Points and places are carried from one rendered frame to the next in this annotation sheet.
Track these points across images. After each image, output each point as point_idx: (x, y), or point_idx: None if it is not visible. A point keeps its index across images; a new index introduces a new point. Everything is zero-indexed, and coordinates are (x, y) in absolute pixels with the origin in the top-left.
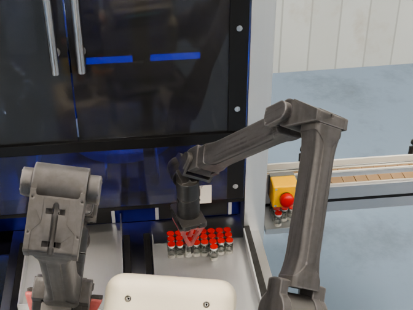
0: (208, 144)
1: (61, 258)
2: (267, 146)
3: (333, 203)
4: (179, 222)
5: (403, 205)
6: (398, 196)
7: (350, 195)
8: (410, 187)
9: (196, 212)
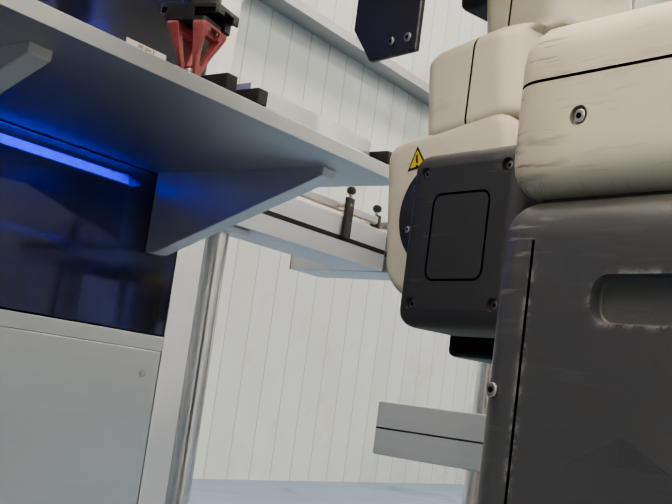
0: None
1: None
2: None
3: (256, 216)
4: (202, 4)
5: (324, 252)
6: (320, 232)
7: (274, 208)
8: (332, 223)
9: (221, 3)
